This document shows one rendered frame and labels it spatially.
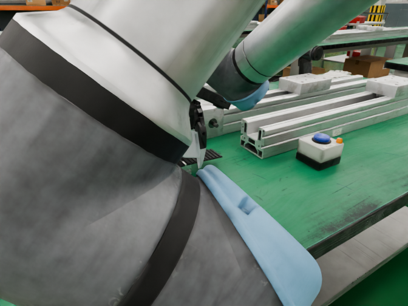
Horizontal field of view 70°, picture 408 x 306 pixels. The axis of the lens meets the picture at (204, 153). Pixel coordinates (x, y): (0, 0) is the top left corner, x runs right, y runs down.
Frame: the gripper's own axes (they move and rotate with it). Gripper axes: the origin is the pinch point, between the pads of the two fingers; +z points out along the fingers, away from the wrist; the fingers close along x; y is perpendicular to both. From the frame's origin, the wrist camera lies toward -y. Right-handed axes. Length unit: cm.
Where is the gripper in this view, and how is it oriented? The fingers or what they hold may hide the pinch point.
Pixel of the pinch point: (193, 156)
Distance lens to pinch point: 72.3
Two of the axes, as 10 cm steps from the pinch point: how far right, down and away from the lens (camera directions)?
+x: 5.1, 3.9, -7.7
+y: -8.6, 2.3, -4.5
